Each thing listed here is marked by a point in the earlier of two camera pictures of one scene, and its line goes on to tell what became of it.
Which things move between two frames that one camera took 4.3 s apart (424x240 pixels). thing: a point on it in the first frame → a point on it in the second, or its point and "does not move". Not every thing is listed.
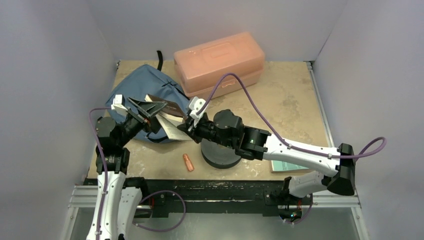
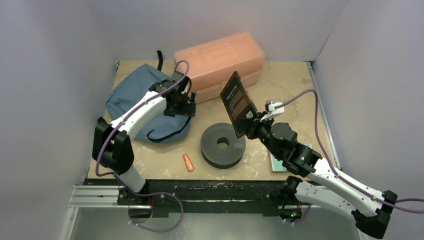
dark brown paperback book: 170,117 → 236,102
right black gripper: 192,126 → 252,124
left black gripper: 149,109 → 188,109
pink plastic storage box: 199,68 does not move
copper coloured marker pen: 189,165 does not move
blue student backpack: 143,80 does not move
